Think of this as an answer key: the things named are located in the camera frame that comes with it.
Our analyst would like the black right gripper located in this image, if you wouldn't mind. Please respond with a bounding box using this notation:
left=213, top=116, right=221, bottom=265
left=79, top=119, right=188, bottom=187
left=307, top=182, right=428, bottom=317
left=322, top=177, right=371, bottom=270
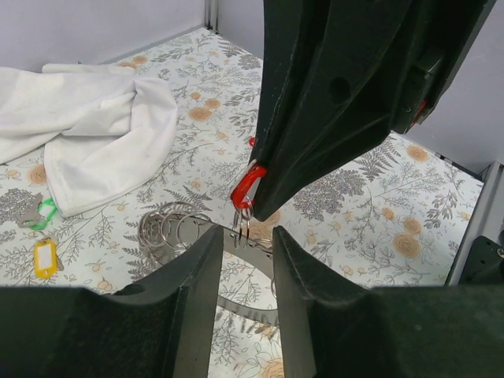
left=391, top=1, right=496, bottom=134

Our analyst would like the white crumpled cloth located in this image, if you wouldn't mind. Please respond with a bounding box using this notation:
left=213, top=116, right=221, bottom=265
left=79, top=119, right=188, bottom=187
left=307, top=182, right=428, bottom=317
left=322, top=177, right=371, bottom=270
left=1, top=64, right=178, bottom=217

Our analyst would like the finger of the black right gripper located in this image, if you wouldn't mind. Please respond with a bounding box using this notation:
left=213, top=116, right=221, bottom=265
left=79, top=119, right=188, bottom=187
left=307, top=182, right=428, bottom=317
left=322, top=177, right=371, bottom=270
left=252, top=1, right=417, bottom=221

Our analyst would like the grey aluminium corner post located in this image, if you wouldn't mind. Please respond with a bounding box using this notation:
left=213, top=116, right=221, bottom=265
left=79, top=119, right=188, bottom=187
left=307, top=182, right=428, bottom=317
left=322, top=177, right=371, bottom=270
left=204, top=0, right=221, bottom=34

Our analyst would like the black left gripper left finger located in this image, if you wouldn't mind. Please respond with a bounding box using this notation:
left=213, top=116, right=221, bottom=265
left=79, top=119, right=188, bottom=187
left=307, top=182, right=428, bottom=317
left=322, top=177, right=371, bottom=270
left=1, top=225, right=223, bottom=377

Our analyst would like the white disc with keyrings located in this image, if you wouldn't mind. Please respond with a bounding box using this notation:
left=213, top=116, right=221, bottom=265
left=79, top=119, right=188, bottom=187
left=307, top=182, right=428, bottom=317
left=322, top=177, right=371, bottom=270
left=139, top=200, right=284, bottom=339

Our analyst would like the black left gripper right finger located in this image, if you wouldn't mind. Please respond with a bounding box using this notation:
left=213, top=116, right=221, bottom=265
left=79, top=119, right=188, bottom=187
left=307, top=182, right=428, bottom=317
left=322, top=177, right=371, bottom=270
left=272, top=227, right=503, bottom=377

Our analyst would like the green tagged key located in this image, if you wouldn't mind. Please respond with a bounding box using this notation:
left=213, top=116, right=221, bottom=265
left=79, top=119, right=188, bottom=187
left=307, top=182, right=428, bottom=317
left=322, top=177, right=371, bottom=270
left=17, top=194, right=57, bottom=231

